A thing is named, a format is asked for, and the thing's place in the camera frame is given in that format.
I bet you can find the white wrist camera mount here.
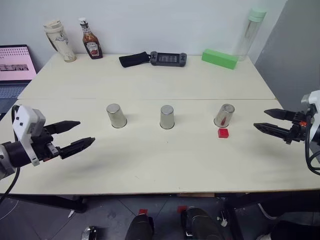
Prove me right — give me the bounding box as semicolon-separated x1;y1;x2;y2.
12;104;47;167
300;90;320;146

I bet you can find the black table leg bar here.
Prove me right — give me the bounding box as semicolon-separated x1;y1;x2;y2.
0;193;87;214
224;191;320;219

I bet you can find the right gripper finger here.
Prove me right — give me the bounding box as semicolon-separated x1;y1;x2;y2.
253;122;292;141
263;108;297;122

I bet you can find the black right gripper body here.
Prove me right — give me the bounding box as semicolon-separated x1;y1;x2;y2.
283;111;313;146

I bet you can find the grey handheld controller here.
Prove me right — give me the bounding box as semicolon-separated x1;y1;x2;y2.
149;50;189;68

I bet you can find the black fabric pouch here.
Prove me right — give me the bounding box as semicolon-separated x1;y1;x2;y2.
118;51;152;69

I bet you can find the beige travel tumbler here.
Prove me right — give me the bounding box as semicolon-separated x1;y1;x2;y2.
43;20;77;63

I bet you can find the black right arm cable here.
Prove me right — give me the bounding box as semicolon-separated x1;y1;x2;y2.
303;109;320;176

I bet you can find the ketchup bottle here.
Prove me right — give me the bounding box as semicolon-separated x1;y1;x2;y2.
78;17;104;61

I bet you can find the inverted steel cup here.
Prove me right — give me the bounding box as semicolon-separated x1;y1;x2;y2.
159;104;175;130
213;103;236;127
105;103;128;129

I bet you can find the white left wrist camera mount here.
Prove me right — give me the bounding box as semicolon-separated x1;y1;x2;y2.
12;104;47;167

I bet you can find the green rectangular block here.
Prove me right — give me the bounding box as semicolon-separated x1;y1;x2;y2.
201;48;239;70

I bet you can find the clear bottle with green lid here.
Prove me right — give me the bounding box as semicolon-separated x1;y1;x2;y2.
232;7;267;63

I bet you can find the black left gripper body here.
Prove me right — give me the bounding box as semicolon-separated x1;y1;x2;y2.
30;124;62;163

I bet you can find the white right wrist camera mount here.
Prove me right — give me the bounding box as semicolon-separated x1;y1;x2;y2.
300;90;320;146

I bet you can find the laptop with pink screen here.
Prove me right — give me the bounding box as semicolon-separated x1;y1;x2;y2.
0;44;38;115

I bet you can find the dark rounded shape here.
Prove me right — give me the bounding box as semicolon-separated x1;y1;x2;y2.
180;206;226;240
124;214;155;240

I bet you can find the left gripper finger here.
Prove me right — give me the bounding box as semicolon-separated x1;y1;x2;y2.
59;136;96;160
46;120;82;136

